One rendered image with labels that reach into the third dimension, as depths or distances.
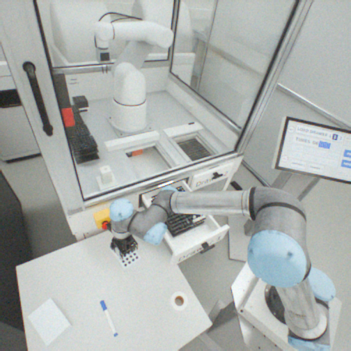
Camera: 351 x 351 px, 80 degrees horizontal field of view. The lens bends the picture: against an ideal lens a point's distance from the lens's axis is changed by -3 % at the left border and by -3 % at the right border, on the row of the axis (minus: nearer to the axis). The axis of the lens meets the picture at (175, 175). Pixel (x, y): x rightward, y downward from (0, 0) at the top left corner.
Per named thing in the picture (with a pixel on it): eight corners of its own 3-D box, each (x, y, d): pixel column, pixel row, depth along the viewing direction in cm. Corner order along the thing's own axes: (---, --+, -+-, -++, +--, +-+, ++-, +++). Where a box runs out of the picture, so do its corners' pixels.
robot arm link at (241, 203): (305, 173, 55) (157, 180, 83) (304, 202, 48) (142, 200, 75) (308, 205, 61) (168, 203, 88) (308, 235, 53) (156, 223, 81)
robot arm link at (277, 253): (331, 316, 70) (301, 199, 48) (333, 367, 60) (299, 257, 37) (293, 309, 78) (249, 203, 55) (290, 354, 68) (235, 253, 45)
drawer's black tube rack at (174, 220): (203, 225, 107) (205, 218, 102) (172, 240, 99) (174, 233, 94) (179, 193, 119) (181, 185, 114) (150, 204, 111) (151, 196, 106)
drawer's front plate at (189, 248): (223, 238, 105) (230, 226, 97) (171, 266, 92) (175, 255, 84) (220, 235, 106) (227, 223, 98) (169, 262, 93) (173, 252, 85)
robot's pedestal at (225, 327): (253, 329, 150) (318, 300, 96) (232, 370, 132) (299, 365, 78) (218, 299, 161) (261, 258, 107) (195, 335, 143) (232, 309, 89)
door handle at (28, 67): (57, 141, 58) (36, 68, 44) (47, 143, 57) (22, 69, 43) (53, 130, 60) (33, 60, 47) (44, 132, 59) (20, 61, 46)
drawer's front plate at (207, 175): (228, 175, 137) (234, 163, 129) (191, 190, 124) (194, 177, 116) (226, 174, 137) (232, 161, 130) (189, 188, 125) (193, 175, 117)
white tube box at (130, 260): (141, 261, 98) (141, 258, 95) (125, 272, 93) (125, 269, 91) (127, 241, 103) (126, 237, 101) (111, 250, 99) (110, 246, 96)
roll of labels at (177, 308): (180, 316, 84) (181, 314, 82) (166, 304, 87) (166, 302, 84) (189, 301, 89) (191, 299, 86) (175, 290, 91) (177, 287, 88)
